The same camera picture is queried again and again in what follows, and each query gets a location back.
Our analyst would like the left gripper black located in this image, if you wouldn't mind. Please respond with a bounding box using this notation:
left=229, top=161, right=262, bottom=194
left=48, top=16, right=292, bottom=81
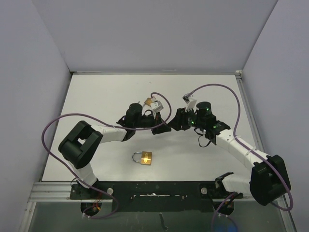
left=134, top=110, right=171, bottom=135

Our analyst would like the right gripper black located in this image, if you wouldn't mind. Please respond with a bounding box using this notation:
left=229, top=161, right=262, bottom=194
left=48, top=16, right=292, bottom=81
left=168, top=106, right=205, bottom=131

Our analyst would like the brass padlock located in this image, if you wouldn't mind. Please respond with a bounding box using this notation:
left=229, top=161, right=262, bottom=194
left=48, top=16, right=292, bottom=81
left=132, top=151, right=153, bottom=165
left=138, top=98, right=153, bottom=107

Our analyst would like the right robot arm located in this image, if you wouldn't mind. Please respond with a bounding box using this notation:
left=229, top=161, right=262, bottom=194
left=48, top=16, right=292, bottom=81
left=168, top=101, right=291, bottom=205

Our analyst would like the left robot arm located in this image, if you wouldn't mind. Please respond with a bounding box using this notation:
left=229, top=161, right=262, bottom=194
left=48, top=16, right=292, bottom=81
left=58, top=99, right=171, bottom=199

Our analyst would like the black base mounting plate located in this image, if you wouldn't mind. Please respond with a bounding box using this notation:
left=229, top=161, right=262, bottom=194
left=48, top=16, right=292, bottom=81
left=70, top=181, right=230, bottom=216

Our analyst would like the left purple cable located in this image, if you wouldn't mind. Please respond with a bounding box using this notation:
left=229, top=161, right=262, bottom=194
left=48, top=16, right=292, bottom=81
left=41, top=91, right=172, bottom=219

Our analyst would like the purple cable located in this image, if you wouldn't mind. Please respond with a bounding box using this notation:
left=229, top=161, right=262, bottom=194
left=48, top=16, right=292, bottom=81
left=41, top=91, right=172, bottom=219
left=184, top=83, right=294, bottom=232

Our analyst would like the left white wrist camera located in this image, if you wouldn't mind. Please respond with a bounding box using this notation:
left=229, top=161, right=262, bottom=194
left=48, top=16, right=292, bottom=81
left=150, top=97, right=164, bottom=114

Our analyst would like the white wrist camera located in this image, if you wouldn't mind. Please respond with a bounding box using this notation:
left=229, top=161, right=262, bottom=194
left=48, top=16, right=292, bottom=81
left=150, top=97, right=164, bottom=114
left=183, top=94, right=197, bottom=112

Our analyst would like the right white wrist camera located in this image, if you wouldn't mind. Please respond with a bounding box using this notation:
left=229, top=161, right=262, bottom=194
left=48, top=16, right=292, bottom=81
left=183, top=94, right=197, bottom=112

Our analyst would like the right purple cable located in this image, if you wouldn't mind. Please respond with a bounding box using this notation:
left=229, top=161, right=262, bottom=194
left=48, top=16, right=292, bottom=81
left=184, top=83, right=294, bottom=232

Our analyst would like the aluminium right rail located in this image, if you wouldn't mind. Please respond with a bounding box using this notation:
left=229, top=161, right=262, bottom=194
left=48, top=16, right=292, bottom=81
left=235, top=70, right=264, bottom=152

